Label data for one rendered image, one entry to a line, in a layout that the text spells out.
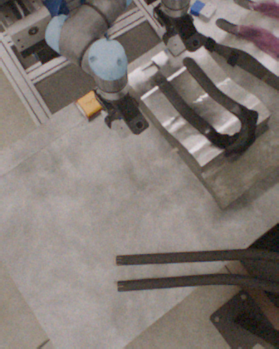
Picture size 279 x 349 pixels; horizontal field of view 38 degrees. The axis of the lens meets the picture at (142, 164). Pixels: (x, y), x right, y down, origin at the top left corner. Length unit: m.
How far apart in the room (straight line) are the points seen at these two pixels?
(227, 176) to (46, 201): 0.56
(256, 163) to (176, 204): 0.27
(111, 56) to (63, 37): 0.12
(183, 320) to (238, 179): 0.99
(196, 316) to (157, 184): 0.94
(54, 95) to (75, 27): 1.17
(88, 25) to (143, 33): 1.27
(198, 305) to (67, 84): 1.25
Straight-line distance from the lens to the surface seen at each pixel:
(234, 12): 1.46
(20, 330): 2.13
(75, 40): 0.88
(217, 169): 1.21
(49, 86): 2.08
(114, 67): 0.83
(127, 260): 1.19
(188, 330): 2.05
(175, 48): 1.26
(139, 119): 1.00
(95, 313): 1.24
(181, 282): 1.16
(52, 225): 1.26
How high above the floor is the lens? 2.02
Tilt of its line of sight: 75 degrees down
